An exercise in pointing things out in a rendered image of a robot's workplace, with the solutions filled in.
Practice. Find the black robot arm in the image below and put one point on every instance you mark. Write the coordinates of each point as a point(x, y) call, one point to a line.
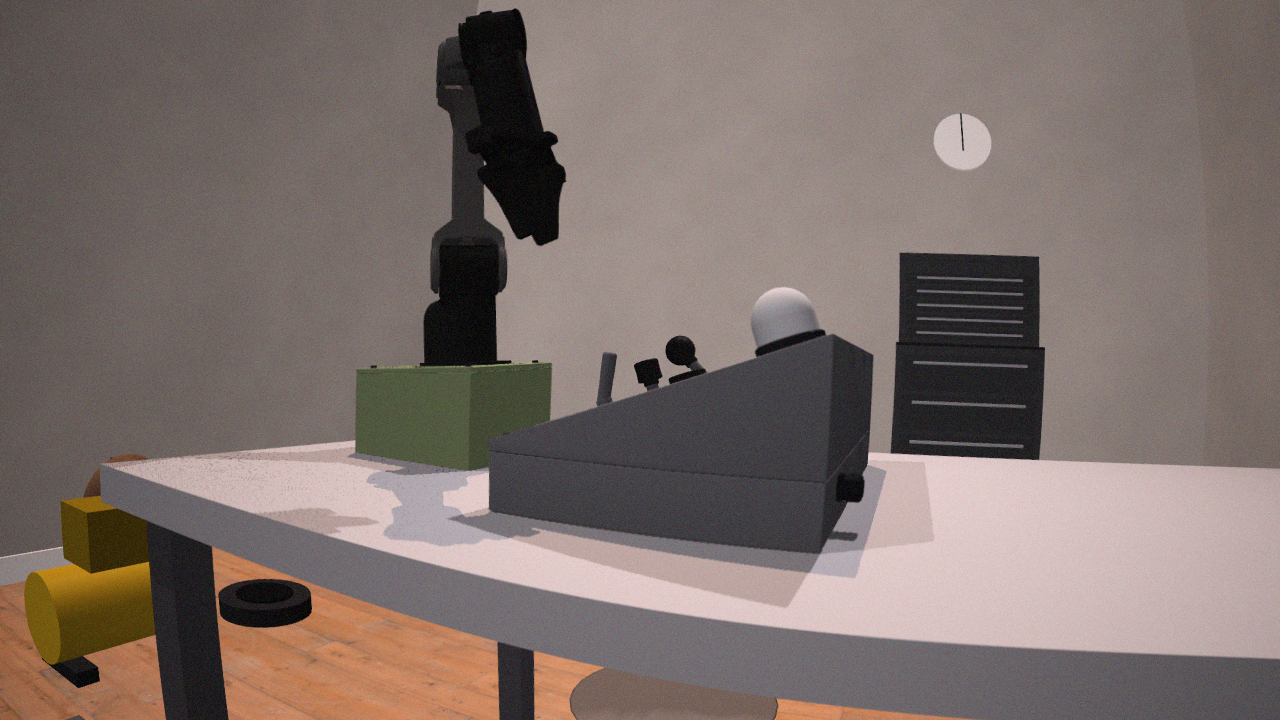
point(461, 329)

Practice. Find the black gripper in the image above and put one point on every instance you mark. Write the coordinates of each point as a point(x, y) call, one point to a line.
point(511, 175)

